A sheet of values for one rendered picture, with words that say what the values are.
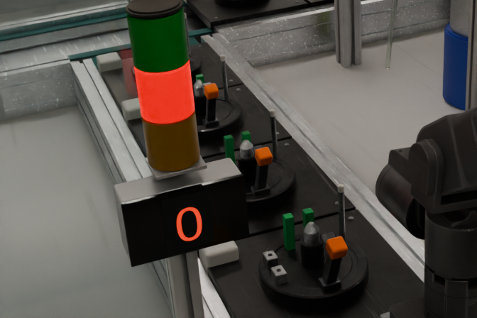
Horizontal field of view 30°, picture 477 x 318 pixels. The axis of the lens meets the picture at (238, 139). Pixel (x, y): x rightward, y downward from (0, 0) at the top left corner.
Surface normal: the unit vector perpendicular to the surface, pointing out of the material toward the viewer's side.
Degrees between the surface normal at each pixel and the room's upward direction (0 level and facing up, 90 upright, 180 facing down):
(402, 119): 0
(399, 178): 37
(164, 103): 90
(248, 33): 90
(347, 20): 90
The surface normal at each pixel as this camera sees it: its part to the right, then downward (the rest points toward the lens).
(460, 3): -0.83, 0.32
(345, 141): -0.08, -0.88
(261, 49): 0.32, 0.42
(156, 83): -0.16, 0.47
